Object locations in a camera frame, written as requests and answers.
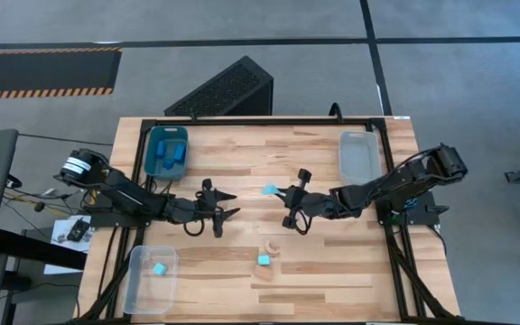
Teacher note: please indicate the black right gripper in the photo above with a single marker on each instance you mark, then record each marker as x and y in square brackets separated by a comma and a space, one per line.
[312, 203]

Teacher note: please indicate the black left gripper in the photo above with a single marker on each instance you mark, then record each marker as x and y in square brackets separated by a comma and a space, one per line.
[188, 210]

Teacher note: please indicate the light blue block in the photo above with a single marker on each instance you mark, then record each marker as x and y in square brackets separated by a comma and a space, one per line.
[269, 190]

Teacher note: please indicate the dark blue triangular block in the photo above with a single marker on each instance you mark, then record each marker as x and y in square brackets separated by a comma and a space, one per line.
[168, 164]

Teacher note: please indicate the light blue cube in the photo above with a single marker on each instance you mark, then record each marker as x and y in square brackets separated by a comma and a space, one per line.
[159, 269]
[264, 260]

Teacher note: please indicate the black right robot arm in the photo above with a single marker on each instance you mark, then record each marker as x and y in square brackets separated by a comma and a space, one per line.
[377, 185]

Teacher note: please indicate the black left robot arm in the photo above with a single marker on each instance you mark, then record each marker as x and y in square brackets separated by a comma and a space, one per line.
[124, 194]

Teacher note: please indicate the wooden arch block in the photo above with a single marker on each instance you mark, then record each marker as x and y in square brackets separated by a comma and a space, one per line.
[275, 249]

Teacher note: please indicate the clear plastic bin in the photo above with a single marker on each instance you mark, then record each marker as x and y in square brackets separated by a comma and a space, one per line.
[359, 155]
[145, 298]

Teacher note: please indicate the teal plastic bin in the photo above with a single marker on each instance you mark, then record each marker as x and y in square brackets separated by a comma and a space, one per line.
[172, 134]

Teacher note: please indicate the black mesh computer case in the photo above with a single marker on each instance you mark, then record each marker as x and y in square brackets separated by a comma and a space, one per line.
[224, 88]

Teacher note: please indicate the small black handheld device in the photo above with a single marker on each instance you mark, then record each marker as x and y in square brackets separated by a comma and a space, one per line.
[78, 229]

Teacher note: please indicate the white paper sheets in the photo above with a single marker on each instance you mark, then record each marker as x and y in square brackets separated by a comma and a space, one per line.
[61, 267]

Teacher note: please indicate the hazard striped black floor mat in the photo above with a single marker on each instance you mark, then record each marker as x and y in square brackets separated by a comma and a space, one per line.
[43, 72]

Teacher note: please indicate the black table frame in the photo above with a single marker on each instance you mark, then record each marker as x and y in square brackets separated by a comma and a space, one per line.
[264, 122]

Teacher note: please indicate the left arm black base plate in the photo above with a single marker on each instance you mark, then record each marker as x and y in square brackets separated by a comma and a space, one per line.
[106, 220]

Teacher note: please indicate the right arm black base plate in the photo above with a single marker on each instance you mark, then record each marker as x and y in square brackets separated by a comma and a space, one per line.
[422, 210]

